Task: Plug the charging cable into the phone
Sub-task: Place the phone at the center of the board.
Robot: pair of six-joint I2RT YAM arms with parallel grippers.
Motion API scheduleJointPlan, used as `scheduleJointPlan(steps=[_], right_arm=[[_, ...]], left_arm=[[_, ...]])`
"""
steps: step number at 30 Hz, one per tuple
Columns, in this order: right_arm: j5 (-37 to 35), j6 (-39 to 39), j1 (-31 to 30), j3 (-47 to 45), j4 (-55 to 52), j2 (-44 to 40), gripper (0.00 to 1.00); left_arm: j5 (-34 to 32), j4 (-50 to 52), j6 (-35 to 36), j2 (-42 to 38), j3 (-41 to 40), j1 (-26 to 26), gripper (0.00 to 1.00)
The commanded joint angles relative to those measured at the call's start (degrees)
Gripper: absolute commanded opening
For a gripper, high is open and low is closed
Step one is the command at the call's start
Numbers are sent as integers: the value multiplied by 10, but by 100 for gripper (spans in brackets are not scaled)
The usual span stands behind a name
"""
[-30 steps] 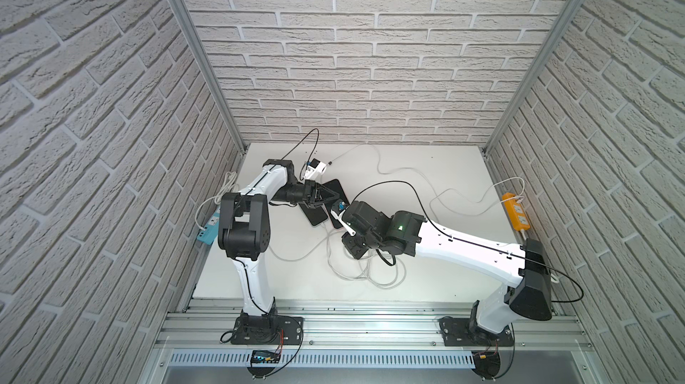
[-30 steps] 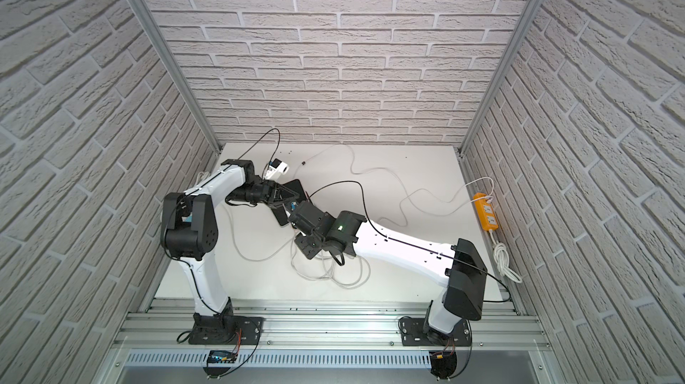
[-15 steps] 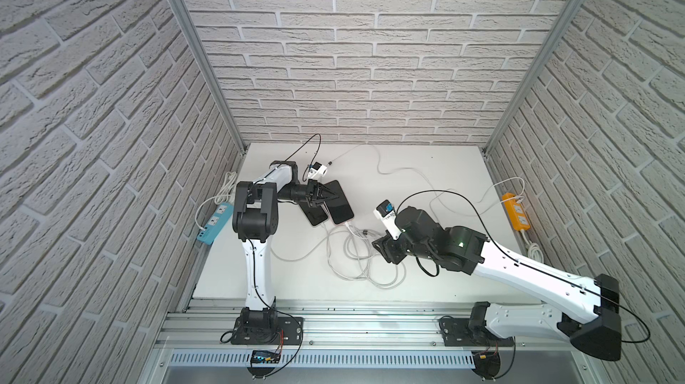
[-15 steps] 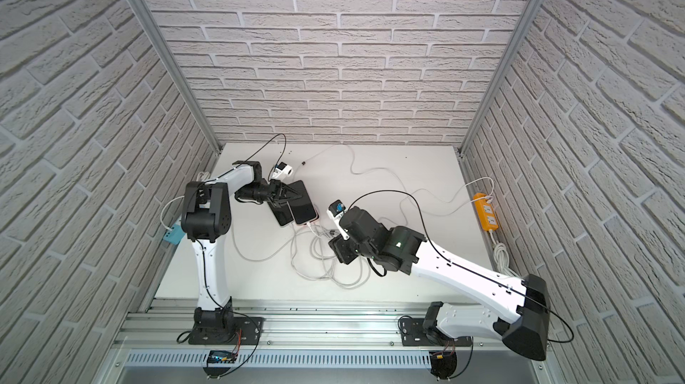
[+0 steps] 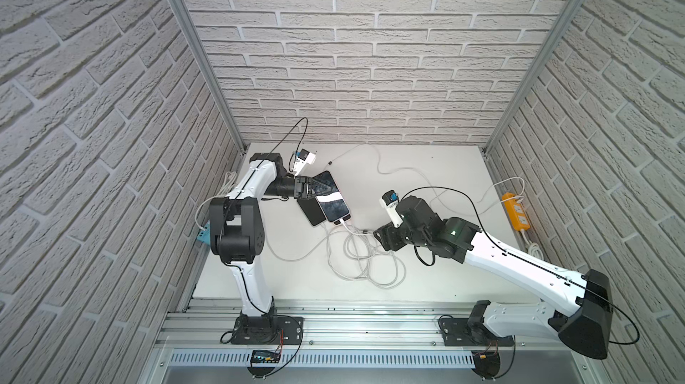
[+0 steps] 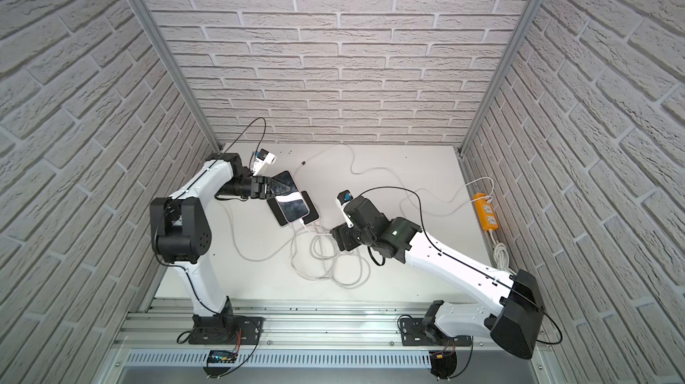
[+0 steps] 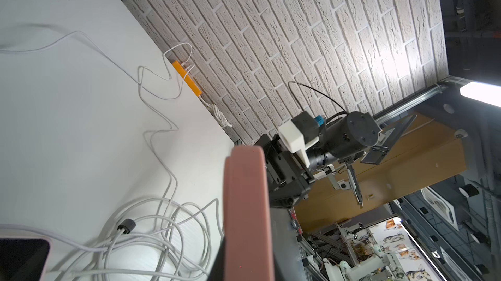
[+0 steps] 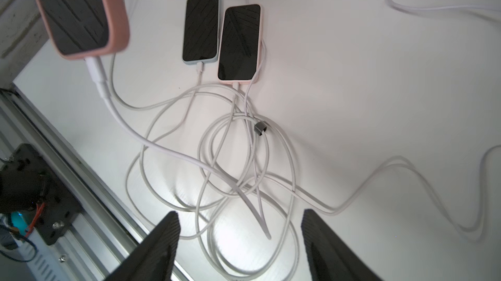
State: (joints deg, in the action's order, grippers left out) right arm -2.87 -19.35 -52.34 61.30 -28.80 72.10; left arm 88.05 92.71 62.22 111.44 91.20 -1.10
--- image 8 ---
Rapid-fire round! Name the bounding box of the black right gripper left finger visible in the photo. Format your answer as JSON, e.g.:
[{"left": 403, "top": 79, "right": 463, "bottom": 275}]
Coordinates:
[{"left": 106, "top": 211, "right": 181, "bottom": 281}]

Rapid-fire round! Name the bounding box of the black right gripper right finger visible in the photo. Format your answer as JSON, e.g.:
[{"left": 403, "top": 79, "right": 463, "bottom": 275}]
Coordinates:
[{"left": 301, "top": 209, "right": 380, "bottom": 280}]

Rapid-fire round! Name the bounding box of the phone with pink case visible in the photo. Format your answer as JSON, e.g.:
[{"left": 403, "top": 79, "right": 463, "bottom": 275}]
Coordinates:
[{"left": 217, "top": 4, "right": 262, "bottom": 85}]

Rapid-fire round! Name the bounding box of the phone with light green case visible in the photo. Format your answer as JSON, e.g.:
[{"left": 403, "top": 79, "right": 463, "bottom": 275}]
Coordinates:
[{"left": 182, "top": 0, "right": 220, "bottom": 64}]

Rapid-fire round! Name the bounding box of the phone with black case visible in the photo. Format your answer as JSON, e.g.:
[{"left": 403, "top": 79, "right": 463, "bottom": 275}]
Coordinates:
[{"left": 36, "top": 0, "right": 130, "bottom": 60}]

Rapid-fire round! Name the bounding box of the long white charging cable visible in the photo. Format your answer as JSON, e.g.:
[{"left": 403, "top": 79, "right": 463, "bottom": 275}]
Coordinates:
[{"left": 124, "top": 0, "right": 501, "bottom": 281}]

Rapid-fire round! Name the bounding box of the aluminium front rail frame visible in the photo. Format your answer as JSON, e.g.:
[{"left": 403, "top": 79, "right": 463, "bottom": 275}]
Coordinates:
[{"left": 1, "top": 89, "right": 189, "bottom": 280}]

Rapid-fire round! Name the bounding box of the white cable from teal strip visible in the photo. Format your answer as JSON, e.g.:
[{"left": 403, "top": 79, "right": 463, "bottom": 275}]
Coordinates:
[{"left": 109, "top": 55, "right": 206, "bottom": 211}]

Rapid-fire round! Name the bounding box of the white perforated cable duct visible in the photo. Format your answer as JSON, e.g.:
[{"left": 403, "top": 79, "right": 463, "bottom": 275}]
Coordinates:
[{"left": 1, "top": 232, "right": 71, "bottom": 280}]

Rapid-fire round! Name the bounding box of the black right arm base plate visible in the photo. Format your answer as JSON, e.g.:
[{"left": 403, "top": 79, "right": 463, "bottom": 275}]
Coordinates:
[{"left": 1, "top": 144, "right": 83, "bottom": 246}]

